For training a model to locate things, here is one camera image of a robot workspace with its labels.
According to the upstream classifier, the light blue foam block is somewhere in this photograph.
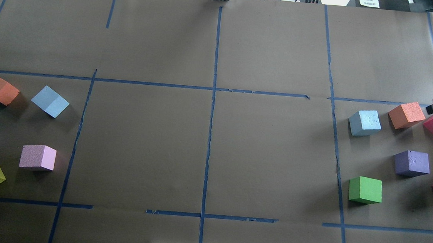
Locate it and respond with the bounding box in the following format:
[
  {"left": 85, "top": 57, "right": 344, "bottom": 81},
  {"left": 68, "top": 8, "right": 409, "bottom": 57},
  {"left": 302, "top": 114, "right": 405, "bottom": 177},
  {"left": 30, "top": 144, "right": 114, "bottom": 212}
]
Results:
[
  {"left": 349, "top": 110, "right": 382, "bottom": 136},
  {"left": 31, "top": 86, "right": 69, "bottom": 118}
]

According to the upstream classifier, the orange foam block right side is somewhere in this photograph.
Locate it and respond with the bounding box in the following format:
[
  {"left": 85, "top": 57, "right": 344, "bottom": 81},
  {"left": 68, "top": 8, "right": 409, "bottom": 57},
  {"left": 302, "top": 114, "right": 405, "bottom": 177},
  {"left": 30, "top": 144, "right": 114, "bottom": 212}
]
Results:
[{"left": 388, "top": 102, "right": 426, "bottom": 129}]

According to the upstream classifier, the purple foam block right side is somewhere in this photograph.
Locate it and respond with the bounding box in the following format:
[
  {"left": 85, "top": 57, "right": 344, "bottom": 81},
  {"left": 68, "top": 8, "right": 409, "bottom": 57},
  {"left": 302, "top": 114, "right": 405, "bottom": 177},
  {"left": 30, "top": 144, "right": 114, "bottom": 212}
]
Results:
[{"left": 393, "top": 150, "right": 430, "bottom": 178}]

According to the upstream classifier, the green foam block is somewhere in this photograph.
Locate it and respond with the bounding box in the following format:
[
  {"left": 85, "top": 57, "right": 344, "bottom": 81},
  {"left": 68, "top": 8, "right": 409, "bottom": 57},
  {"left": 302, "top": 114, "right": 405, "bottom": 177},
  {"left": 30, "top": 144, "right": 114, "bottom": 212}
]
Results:
[{"left": 348, "top": 176, "right": 383, "bottom": 204}]

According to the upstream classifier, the black power box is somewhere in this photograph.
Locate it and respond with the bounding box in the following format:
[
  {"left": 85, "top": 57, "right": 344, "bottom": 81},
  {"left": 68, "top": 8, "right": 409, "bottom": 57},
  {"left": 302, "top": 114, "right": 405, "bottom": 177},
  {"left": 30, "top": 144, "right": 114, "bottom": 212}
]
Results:
[{"left": 346, "top": 0, "right": 411, "bottom": 12}]

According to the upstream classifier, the pink foam block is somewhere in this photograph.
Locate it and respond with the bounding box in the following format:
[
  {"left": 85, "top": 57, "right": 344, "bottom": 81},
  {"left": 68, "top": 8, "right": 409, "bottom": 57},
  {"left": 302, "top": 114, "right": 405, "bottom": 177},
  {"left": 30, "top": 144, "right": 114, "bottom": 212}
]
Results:
[{"left": 18, "top": 145, "right": 57, "bottom": 171}]

